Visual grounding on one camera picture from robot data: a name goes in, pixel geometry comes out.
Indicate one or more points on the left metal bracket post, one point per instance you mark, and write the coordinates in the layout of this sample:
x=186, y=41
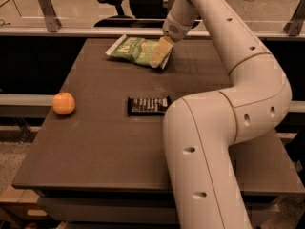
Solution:
x=52, y=22

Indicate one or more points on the green jalapeno chip bag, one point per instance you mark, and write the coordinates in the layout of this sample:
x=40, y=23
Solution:
x=137, y=50

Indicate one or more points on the black office chair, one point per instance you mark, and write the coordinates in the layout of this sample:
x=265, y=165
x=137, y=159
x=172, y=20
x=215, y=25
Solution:
x=145, y=14

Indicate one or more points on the right metal bracket post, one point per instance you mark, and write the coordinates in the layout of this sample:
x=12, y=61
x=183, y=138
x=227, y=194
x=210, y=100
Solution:
x=295, y=24

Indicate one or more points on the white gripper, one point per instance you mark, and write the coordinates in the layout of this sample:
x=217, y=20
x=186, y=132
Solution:
x=175, y=30

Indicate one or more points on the cardboard box under table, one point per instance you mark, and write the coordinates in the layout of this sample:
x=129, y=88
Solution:
x=21, y=205

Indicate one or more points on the orange fruit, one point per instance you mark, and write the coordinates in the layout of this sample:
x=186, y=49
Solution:
x=63, y=104

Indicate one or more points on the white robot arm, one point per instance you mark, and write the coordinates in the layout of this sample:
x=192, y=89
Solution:
x=198, y=129

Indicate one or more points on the black candy bar wrapper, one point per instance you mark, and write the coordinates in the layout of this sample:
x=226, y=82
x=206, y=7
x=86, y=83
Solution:
x=148, y=106

